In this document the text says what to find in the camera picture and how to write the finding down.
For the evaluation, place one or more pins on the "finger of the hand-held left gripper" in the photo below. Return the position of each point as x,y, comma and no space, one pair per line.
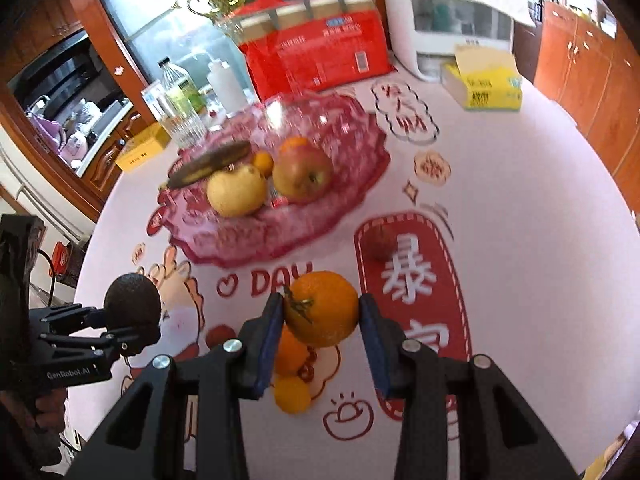
125,341
75,317

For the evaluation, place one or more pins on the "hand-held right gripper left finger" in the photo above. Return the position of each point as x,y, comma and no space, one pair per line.
266,347

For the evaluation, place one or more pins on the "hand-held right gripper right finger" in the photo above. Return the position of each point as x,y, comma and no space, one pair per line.
374,352

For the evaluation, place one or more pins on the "small orange tangerine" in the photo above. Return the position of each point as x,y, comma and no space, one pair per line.
292,395
325,310
263,163
295,144
291,352

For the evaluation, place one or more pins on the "dark avocado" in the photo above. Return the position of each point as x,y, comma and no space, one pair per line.
131,297

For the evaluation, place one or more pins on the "pink glass bowl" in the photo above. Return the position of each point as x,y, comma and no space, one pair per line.
320,220

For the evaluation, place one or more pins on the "yellow pear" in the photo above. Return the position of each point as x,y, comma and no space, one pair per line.
236,192

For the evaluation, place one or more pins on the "red apple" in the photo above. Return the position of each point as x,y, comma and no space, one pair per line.
302,172

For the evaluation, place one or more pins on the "overripe dark banana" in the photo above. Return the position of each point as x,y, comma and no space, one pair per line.
210,165

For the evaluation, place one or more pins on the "person's left hand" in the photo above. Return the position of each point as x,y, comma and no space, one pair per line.
30,430

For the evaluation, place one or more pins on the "red date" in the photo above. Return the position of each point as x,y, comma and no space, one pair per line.
379,242
220,336

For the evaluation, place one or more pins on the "wooden kitchen cabinet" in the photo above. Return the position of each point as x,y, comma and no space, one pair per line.
55,110

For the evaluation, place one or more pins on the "yellow tin box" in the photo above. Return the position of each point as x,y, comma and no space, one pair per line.
142,148

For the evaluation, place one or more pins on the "clear ribbed drinking glass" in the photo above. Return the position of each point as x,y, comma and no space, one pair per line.
185,121

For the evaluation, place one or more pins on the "pale printed card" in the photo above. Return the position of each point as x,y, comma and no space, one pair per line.
150,96

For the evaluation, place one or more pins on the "clear bottle with green label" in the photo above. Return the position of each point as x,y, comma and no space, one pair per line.
176,85

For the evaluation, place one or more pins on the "white squeeze bottle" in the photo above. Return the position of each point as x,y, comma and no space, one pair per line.
226,86

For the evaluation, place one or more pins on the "yellow tissue box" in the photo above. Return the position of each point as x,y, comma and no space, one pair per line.
482,82

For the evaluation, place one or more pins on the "red pack of paper cups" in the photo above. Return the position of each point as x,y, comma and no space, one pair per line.
320,55

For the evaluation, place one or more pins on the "frosted glass door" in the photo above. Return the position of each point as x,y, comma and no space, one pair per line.
165,25

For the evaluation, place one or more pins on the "white countertop appliance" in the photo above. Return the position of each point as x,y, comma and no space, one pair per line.
440,30

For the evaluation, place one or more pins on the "wooden wall cabinet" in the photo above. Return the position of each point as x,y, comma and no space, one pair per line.
595,70

